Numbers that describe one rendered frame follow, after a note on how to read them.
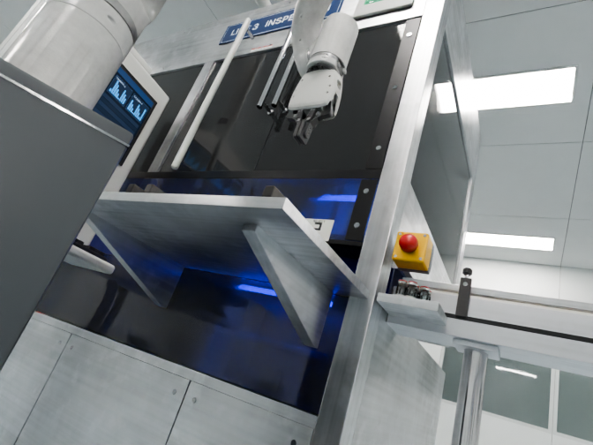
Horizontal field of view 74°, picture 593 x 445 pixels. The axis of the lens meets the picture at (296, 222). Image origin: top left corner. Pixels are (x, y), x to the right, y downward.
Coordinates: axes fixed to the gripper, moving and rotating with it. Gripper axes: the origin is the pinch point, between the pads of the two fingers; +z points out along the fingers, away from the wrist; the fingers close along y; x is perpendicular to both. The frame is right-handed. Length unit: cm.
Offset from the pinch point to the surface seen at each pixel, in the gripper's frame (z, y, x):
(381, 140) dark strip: -20.3, -4.0, -28.5
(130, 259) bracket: 30, 48, -10
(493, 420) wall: 11, -9, -488
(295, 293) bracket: 30.0, -2.5, -12.2
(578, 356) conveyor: 25, -50, -39
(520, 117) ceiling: -185, -23, -210
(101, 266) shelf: 32, 68, -16
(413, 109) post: -30.2, -11.0, -28.1
